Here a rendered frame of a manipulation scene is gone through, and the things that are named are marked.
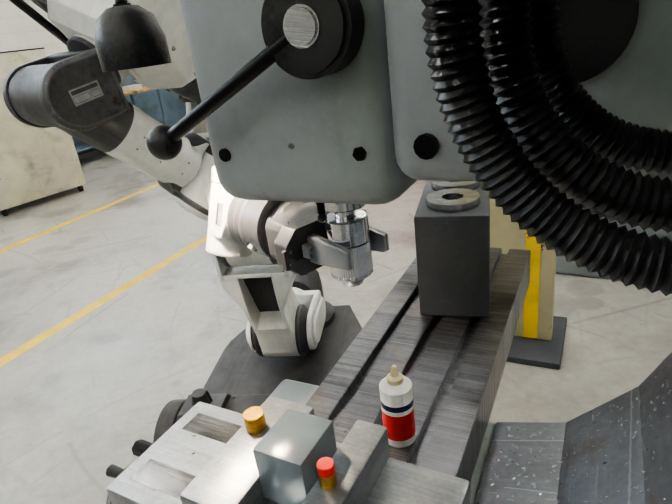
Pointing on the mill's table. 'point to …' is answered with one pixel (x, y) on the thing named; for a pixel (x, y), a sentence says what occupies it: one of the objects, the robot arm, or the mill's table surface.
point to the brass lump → (254, 420)
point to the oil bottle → (398, 408)
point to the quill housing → (296, 114)
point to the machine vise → (159, 462)
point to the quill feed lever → (314, 15)
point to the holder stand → (453, 249)
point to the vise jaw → (237, 464)
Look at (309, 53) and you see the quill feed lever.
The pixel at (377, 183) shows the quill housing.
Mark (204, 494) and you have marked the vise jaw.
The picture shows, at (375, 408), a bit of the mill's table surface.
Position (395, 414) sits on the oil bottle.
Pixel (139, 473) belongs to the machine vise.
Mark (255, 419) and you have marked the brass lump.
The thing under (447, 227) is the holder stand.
